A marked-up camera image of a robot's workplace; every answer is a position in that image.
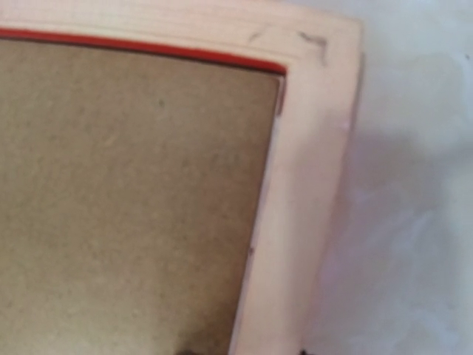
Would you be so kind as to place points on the brown backing board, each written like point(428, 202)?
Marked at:
point(129, 186)

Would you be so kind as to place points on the red and wood picture frame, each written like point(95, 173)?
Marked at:
point(320, 55)

